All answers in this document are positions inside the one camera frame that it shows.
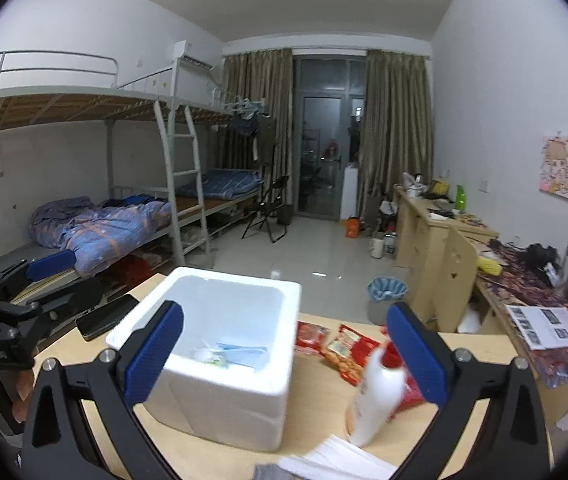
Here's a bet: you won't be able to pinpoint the white bunk bed ladder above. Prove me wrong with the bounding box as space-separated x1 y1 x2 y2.
154 95 211 266

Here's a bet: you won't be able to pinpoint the blue patterned quilt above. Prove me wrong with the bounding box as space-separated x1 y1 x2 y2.
30 196 173 277

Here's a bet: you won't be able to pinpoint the red tissue pack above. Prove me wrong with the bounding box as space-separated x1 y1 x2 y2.
386 370 427 415

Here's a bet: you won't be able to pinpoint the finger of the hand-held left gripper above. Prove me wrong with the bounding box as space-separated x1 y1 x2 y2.
0 251 77 301
11 277 105 332

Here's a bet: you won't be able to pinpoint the black smartphone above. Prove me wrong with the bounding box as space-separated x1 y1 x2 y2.
74 294 139 342

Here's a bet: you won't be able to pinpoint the person's left hand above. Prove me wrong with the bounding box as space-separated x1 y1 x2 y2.
6 367 37 428

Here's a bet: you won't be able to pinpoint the white green wrapper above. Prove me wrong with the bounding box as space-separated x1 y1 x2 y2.
191 347 227 368

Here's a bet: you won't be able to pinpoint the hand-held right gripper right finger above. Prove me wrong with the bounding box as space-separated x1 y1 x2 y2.
385 301 551 480

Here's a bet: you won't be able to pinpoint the blue checked mattress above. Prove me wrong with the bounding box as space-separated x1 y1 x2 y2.
175 169 263 200

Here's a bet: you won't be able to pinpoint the blue face mask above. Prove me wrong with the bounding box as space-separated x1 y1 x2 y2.
214 342 271 368

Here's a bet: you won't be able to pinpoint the white metal bunk bed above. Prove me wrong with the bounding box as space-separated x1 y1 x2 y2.
0 50 199 306
114 57 275 241

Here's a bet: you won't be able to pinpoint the white cabinet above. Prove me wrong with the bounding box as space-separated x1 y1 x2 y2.
341 165 359 221

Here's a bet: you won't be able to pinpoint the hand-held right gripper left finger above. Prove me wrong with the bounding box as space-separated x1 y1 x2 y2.
18 300 185 480

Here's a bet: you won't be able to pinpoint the grey sock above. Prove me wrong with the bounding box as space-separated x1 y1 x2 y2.
254 462 289 480

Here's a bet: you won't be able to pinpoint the glass balcony door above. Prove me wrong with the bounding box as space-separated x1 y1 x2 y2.
293 57 369 221

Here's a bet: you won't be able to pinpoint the printed desk mat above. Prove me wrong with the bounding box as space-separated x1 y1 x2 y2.
474 245 568 388

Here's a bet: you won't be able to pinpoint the white printed paper sheet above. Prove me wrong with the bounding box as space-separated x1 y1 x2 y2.
504 305 568 350

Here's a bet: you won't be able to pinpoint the white foam box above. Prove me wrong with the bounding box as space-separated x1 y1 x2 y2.
106 266 302 453

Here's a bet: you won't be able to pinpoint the brown curtain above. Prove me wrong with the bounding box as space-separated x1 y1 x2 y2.
356 50 435 221
223 49 295 211

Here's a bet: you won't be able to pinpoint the red cloth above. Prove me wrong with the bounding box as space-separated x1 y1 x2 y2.
108 255 157 291

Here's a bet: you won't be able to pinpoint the wall poster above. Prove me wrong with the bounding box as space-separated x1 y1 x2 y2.
539 135 568 202

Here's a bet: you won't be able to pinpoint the white tissue paper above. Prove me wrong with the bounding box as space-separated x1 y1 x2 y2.
278 434 399 480

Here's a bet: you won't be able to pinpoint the white air conditioner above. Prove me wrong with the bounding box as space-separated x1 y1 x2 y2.
173 40 217 72

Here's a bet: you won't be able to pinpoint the light wooden desk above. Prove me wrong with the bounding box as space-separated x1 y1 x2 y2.
394 187 500 291

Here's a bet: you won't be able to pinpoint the white kettle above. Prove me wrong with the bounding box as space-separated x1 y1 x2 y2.
403 172 427 198

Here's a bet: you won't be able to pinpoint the trash bin blue bag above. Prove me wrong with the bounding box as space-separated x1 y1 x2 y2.
366 276 409 326

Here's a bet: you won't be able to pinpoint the light wooden chair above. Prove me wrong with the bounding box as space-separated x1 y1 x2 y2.
434 225 480 333

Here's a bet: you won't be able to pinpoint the hanging dark clothes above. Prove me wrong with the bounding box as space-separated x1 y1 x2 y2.
221 97 277 166

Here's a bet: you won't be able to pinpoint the black folding chair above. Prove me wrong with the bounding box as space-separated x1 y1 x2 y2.
241 175 291 243

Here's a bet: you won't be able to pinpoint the black bag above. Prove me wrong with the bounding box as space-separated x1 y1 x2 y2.
524 242 560 281

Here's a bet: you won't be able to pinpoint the white pump bottle red cap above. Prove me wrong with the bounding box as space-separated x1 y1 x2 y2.
345 327 407 448

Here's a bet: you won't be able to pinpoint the yellow corn toy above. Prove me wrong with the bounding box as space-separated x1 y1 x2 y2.
478 255 505 276

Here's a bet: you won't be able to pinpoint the red orange snack packet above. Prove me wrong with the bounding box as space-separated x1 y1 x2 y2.
321 324 382 386

